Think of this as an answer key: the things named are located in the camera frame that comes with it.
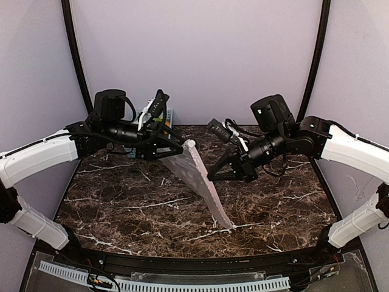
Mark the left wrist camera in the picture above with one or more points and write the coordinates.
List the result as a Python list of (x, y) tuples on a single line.
[(155, 108)]

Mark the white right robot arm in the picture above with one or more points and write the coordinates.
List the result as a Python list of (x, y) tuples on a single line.
[(315, 138)]

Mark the black left corner post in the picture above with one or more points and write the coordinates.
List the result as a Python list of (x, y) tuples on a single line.
[(75, 54)]

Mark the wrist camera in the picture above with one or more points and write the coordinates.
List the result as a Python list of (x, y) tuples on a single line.
[(155, 108), (227, 133)]

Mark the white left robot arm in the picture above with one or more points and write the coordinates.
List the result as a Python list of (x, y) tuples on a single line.
[(113, 120)]

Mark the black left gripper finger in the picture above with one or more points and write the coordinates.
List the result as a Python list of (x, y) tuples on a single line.
[(169, 137), (162, 151)]

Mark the white slotted cable duct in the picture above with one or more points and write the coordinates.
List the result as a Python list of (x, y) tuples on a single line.
[(155, 282)]

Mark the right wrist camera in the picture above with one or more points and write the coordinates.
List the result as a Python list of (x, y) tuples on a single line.
[(227, 133)]

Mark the black corner post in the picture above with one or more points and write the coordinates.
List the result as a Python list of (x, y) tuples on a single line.
[(75, 54), (316, 57)]

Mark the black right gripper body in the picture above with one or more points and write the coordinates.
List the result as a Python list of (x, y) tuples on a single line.
[(244, 162)]

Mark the black right corner post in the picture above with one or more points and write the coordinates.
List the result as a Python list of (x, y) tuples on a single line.
[(316, 57)]

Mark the black front table rail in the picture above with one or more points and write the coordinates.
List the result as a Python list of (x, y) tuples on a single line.
[(294, 263)]

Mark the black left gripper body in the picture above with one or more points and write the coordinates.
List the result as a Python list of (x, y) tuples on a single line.
[(146, 141)]

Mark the clear zip top bag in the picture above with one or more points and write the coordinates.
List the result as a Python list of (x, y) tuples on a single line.
[(189, 167)]

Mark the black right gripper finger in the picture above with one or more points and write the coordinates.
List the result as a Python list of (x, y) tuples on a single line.
[(224, 160), (227, 176)]

